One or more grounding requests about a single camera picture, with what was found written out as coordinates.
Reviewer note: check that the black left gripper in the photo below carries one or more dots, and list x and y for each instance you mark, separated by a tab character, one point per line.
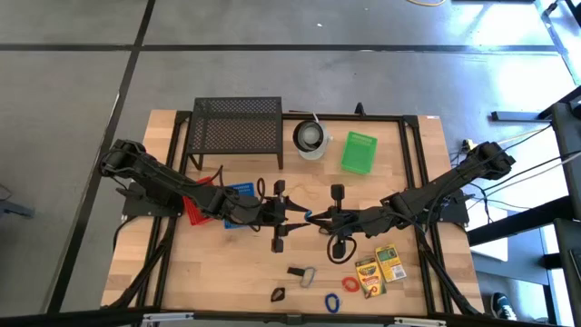
278	218

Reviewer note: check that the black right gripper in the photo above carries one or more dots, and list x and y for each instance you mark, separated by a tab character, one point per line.
345	222

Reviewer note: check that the yellow rubber band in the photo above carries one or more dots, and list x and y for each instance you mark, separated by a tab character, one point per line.
313	196

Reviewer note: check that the black clip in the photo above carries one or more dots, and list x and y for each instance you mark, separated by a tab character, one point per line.
277	295
295	271

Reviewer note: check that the red spiral coil band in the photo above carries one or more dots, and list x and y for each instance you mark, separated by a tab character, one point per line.
344	284

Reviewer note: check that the yellow green crayon box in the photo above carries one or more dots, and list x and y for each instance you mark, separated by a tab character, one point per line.
390	263
370	278

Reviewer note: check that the green plastic basket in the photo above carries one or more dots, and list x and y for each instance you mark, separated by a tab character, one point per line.
358	152

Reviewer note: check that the blue spiral coil band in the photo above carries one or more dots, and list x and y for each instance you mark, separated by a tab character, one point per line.
327	303

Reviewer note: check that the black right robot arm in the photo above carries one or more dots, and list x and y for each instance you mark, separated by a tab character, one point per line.
431	200

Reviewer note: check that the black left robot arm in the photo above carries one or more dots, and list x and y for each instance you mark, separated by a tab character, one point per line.
159	181

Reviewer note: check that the black standing desk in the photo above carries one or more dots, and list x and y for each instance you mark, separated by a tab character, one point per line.
565	150
522	219

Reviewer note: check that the blue plastic basket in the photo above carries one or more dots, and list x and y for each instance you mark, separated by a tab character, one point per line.
240	188

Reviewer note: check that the red plastic basket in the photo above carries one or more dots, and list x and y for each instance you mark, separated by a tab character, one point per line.
195	213

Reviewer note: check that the black mesh metal shelf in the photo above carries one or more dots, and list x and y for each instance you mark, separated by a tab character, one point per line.
236	129

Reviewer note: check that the person's shoe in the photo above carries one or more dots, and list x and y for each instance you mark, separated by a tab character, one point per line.
501	308

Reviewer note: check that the grey chair base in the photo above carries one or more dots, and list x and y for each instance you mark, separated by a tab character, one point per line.
16	210

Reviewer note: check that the black aluminium table frame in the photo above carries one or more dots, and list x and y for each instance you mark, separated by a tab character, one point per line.
345	117

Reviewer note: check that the black frame bracket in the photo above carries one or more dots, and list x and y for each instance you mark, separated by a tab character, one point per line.
359	109

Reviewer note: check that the silver rig bracket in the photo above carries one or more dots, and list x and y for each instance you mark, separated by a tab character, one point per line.
420	322
168	317

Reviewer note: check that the black camera rig beam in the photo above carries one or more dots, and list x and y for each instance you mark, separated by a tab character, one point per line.
68	319

